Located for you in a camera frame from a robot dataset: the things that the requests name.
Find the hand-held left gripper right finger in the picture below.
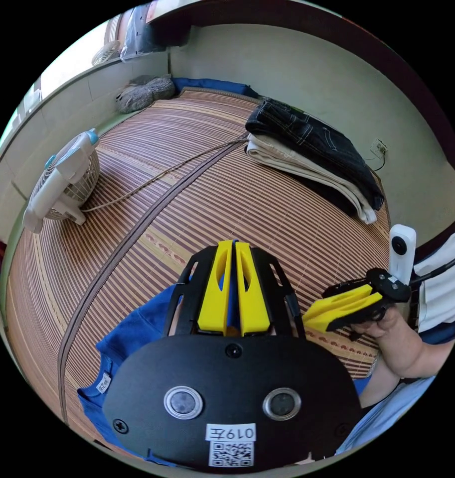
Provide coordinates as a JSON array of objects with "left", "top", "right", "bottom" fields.
[{"left": 234, "top": 241, "right": 270, "bottom": 336}]

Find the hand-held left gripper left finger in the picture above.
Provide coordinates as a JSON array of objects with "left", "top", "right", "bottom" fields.
[{"left": 197, "top": 240, "right": 234, "bottom": 334}]

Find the blue t-shirt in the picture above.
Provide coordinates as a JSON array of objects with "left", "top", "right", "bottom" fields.
[{"left": 77, "top": 276, "right": 371, "bottom": 468}]

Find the person's right forearm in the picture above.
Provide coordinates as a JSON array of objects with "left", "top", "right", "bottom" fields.
[{"left": 360, "top": 328, "right": 443, "bottom": 408}]

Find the person's right hand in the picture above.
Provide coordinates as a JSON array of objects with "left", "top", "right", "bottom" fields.
[{"left": 351, "top": 305, "right": 416, "bottom": 340}]

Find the person's body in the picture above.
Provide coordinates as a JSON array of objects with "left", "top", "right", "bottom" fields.
[{"left": 333, "top": 185, "right": 455, "bottom": 457}]

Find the pile of clothes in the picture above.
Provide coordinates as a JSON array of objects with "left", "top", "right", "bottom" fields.
[{"left": 245, "top": 97, "right": 385, "bottom": 225}]

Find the white desk fan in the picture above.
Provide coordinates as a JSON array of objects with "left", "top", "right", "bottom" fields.
[{"left": 22, "top": 128, "right": 101, "bottom": 235}]

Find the blue cushion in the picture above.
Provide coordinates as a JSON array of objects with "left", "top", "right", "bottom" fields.
[{"left": 172, "top": 77, "right": 259, "bottom": 99}]

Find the grey pillow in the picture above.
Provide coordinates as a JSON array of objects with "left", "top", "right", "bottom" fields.
[{"left": 116, "top": 74, "right": 176, "bottom": 115}]

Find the small white fan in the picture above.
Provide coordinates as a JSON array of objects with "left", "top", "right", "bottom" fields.
[{"left": 91, "top": 39, "right": 122, "bottom": 67}]

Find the window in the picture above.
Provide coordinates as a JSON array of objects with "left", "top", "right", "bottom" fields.
[{"left": 0, "top": 14, "right": 133, "bottom": 150}]

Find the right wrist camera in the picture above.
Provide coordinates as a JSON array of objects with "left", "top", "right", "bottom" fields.
[{"left": 389, "top": 224, "right": 417, "bottom": 285}]

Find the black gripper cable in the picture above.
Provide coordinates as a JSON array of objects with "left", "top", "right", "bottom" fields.
[{"left": 409, "top": 249, "right": 455, "bottom": 285}]

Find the beige fan cable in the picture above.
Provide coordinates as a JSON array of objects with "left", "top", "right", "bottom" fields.
[{"left": 80, "top": 138, "right": 250, "bottom": 214}]

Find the wall socket with cable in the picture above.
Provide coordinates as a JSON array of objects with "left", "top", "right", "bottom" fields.
[{"left": 363, "top": 138, "right": 388, "bottom": 172}]

